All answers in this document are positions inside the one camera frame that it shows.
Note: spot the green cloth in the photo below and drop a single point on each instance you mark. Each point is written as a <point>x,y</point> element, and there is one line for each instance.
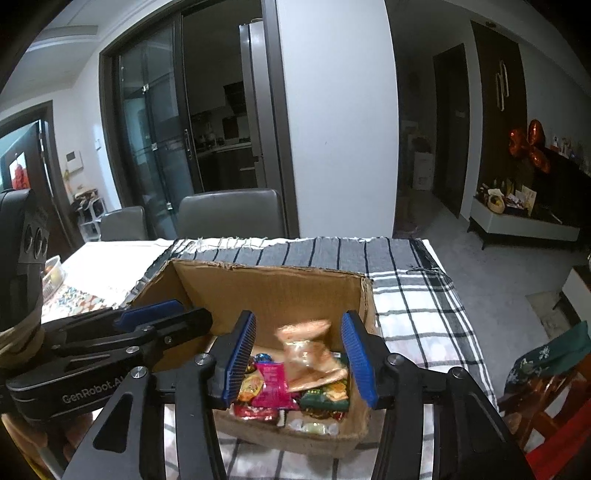
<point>557,357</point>

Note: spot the grey dining chair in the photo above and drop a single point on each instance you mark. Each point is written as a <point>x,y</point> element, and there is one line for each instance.
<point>240,213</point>
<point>126,224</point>

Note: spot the red paper door poster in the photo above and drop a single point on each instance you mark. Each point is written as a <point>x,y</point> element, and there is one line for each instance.
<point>18,173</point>

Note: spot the glass sliding door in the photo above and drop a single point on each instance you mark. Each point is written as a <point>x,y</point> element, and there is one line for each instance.
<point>145,121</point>

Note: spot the white low cabinet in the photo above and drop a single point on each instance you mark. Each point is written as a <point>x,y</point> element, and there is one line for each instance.
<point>505,229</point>

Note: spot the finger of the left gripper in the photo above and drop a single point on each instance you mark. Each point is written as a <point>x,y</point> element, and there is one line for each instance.
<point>145,345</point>
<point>147,312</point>

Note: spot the pink snack packet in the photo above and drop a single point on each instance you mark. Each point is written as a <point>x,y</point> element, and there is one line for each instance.
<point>274,393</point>

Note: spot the red heart balloons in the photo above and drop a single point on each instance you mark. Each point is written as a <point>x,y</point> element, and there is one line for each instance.
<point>529,144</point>

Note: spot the patterned floral placemat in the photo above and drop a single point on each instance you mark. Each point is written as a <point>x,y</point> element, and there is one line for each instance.
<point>68,301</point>

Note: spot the pile of mixed snacks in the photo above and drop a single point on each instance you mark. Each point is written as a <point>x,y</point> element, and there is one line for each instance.
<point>321,412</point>

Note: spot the brown cardboard box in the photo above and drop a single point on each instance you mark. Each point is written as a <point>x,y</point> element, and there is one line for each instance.
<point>277,296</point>

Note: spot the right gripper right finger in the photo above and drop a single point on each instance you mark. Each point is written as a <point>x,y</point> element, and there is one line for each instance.
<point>393,383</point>

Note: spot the tan fortune biscuit packet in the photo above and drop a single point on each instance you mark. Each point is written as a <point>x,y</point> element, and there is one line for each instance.
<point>307,361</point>

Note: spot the red wooden chair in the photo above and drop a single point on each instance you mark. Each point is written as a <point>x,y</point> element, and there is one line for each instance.
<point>558,409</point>

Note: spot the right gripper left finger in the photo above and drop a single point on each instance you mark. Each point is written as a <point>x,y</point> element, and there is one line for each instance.
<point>210,382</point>

